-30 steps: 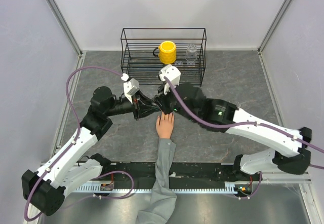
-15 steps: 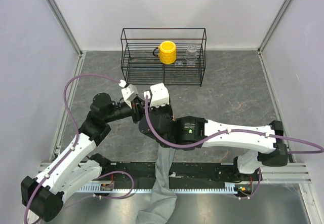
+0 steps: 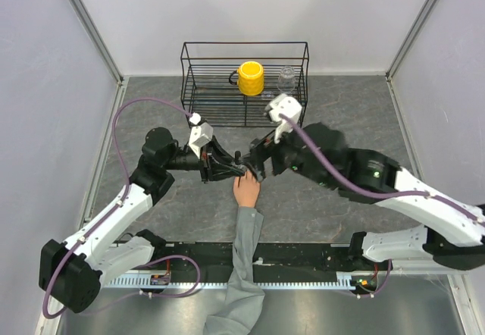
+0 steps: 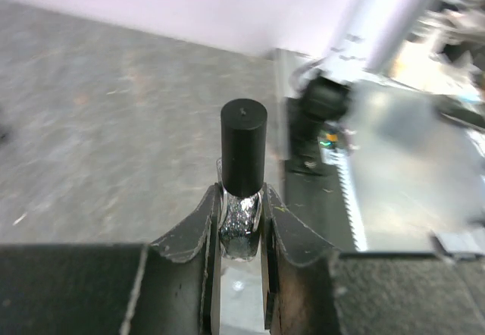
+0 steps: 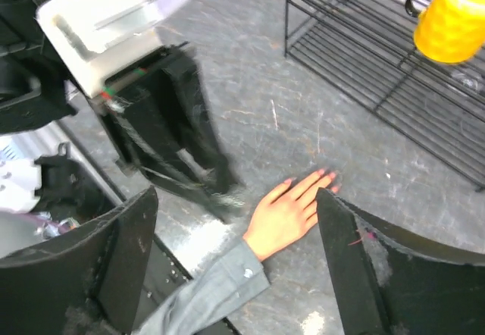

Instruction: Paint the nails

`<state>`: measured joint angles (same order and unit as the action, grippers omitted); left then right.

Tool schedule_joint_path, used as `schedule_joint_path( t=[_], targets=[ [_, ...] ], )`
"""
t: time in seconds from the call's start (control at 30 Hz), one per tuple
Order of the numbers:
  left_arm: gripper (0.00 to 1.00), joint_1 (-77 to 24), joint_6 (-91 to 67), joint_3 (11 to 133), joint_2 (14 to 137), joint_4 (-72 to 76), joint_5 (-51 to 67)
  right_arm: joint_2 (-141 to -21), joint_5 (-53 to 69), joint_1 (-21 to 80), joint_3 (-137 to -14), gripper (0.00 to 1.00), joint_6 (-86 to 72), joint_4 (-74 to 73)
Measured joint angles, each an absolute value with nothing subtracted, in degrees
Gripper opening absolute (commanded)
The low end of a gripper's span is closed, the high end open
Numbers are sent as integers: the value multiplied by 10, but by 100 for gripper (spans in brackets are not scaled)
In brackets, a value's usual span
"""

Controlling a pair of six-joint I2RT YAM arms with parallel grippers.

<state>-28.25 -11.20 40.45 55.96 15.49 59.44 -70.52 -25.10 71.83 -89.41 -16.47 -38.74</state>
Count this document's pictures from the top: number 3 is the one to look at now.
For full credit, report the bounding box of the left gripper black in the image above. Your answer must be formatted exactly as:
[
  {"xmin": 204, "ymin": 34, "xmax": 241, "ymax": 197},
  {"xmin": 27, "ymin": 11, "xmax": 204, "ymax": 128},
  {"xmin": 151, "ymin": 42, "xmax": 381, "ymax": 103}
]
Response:
[{"xmin": 164, "ymin": 135, "xmax": 245, "ymax": 183}]

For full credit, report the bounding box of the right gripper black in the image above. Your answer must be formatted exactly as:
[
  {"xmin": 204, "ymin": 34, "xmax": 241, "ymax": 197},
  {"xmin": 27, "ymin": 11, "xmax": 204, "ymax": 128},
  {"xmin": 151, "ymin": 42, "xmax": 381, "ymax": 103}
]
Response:
[{"xmin": 239, "ymin": 117, "xmax": 334, "ymax": 189}]

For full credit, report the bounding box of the glitter nail polish bottle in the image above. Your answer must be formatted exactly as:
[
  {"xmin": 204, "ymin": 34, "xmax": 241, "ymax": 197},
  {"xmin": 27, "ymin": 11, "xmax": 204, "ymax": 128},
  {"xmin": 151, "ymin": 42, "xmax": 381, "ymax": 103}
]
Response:
[{"xmin": 231, "ymin": 164, "xmax": 247, "ymax": 177}]

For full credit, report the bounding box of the black nail polish cap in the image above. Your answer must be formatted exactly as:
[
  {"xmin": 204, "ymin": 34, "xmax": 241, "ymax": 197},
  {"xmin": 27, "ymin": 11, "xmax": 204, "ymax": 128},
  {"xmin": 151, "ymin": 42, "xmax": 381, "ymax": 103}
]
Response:
[{"xmin": 234, "ymin": 151, "xmax": 243, "ymax": 164}]

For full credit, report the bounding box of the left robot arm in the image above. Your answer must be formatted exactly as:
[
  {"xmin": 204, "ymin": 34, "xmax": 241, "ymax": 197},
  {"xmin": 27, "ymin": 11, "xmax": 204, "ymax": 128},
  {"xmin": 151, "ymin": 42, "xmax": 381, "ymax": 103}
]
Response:
[{"xmin": 39, "ymin": 123, "xmax": 246, "ymax": 313}]

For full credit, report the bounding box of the grey sleeved forearm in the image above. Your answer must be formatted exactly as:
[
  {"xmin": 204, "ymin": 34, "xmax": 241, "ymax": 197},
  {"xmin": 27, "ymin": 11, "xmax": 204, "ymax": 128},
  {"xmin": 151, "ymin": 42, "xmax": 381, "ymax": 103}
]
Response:
[{"xmin": 203, "ymin": 207, "xmax": 264, "ymax": 334}]

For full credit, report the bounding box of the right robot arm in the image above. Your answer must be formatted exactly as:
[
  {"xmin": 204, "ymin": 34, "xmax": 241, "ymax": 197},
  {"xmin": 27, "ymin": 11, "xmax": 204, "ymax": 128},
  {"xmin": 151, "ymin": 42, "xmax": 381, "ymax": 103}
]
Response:
[{"xmin": 242, "ymin": 123, "xmax": 484, "ymax": 271}]

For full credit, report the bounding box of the person's left hand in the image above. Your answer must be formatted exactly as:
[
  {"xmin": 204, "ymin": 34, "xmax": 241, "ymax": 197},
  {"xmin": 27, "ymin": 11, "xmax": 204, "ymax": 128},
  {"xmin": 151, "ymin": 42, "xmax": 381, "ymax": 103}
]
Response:
[{"xmin": 233, "ymin": 171, "xmax": 261, "ymax": 208}]

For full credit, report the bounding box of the small clear glass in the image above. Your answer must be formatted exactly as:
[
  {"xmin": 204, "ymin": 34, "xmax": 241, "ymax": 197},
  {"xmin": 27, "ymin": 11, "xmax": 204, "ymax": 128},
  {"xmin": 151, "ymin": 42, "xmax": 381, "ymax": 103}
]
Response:
[{"xmin": 261, "ymin": 91, "xmax": 275, "ymax": 101}]

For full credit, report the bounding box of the yellow mug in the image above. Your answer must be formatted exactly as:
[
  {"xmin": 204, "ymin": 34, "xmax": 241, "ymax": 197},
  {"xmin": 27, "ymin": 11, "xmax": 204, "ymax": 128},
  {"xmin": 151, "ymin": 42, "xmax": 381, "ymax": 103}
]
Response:
[{"xmin": 228, "ymin": 61, "xmax": 264, "ymax": 96}]

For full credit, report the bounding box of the clear upturned glass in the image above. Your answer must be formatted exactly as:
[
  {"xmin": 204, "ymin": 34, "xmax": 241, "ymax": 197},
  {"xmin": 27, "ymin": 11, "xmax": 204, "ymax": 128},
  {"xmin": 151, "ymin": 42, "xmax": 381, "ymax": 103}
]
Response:
[{"xmin": 277, "ymin": 66, "xmax": 296, "ymax": 95}]

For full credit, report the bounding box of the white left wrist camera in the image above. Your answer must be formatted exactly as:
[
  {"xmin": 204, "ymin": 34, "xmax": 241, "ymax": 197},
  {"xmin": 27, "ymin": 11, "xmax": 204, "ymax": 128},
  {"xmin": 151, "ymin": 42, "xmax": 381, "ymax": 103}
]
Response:
[{"xmin": 188, "ymin": 122, "xmax": 214, "ymax": 158}]

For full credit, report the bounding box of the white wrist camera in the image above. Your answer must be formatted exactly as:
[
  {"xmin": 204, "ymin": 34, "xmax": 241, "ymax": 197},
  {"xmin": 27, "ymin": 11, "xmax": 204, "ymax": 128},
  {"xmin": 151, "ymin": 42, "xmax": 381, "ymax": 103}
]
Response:
[
  {"xmin": 264, "ymin": 93, "xmax": 302, "ymax": 144},
  {"xmin": 188, "ymin": 122, "xmax": 214, "ymax": 158}
]

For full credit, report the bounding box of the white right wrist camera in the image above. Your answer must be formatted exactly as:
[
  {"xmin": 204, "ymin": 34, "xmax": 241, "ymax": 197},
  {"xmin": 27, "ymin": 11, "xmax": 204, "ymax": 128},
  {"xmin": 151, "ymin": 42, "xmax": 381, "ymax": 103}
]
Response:
[{"xmin": 264, "ymin": 93, "xmax": 302, "ymax": 144}]

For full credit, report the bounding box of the black wire dish rack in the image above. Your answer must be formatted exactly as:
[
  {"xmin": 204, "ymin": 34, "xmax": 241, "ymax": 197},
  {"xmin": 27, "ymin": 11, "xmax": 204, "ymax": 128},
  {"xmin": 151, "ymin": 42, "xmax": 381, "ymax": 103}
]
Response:
[{"xmin": 180, "ymin": 41, "xmax": 310, "ymax": 127}]

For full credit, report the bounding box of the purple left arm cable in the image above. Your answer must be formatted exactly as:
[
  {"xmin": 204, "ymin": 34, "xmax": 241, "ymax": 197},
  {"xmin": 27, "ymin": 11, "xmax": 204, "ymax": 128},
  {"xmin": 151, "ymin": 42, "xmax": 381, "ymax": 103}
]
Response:
[{"xmin": 41, "ymin": 98, "xmax": 202, "ymax": 319}]

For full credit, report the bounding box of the white slotted cable duct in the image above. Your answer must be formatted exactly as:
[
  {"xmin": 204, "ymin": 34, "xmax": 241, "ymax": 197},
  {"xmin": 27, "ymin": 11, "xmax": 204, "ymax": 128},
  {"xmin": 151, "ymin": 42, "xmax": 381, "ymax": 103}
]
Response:
[{"xmin": 105, "ymin": 272, "xmax": 368, "ymax": 291}]

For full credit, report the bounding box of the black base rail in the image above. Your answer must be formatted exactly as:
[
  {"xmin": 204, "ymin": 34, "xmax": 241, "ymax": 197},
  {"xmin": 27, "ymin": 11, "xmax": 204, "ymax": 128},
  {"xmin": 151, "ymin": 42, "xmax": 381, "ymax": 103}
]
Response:
[{"xmin": 113, "ymin": 240, "xmax": 395, "ymax": 286}]

